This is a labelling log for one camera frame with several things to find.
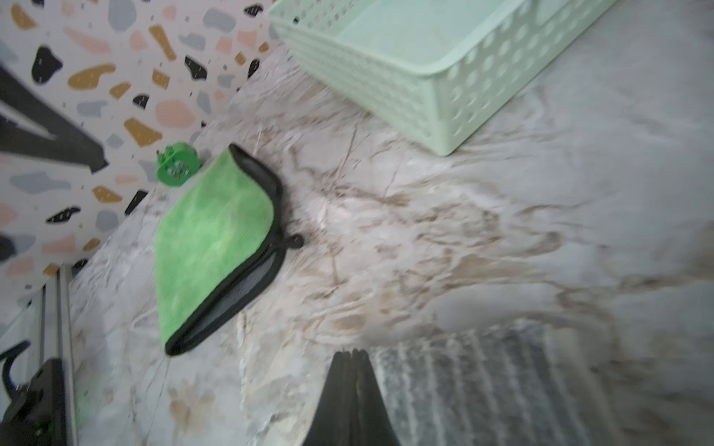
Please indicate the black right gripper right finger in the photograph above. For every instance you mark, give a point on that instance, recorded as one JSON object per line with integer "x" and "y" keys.
{"x": 371, "y": 422}

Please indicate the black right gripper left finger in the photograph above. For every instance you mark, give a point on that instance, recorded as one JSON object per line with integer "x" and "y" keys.
{"x": 332, "y": 418}

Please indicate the grey patterned cloth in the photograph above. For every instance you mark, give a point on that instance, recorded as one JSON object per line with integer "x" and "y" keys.
{"x": 525, "y": 382}

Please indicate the green and grey dishcloth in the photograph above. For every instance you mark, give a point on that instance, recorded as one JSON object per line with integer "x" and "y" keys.
{"x": 218, "y": 248}

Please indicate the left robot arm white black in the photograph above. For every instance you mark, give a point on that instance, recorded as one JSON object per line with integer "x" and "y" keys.
{"x": 65, "y": 142}

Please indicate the small green toy block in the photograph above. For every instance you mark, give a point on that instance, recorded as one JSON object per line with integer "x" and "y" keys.
{"x": 176, "y": 164}

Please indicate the mint green plastic basket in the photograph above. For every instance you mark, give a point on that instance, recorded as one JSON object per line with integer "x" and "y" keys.
{"x": 434, "y": 70}

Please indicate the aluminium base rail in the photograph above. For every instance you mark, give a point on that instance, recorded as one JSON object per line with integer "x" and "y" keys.
{"x": 37, "y": 382}

